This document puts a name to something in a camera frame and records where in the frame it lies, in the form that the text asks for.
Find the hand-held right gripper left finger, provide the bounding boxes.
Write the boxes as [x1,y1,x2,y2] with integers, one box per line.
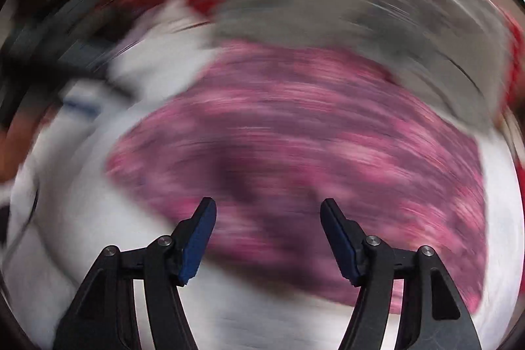
[53,197,217,350]

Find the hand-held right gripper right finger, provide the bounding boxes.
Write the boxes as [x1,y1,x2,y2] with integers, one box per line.
[321,198,478,350]

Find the purple floral shirt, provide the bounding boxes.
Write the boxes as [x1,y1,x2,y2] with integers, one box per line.
[106,40,487,314]

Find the white quilted bedspread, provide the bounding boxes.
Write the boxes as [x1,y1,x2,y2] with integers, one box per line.
[8,0,519,350]

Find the grey floral pillow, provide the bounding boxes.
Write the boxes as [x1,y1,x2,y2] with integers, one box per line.
[211,0,507,133]

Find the dark green jacket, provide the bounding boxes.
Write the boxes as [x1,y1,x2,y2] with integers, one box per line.
[0,0,119,121]

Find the red patterned pillow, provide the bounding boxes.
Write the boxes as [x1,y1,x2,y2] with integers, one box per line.
[266,0,521,117]

